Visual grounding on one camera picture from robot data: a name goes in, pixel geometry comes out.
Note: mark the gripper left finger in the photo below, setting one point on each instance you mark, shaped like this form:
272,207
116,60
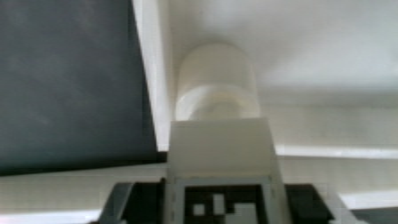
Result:
133,206

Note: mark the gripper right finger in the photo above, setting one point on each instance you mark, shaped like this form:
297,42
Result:
315,204

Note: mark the white table leg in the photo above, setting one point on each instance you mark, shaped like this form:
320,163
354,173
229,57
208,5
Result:
222,154

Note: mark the white square table top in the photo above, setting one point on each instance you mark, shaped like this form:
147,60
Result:
322,48

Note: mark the white U-shaped obstacle fence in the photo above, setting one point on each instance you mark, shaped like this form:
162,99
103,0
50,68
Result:
59,198

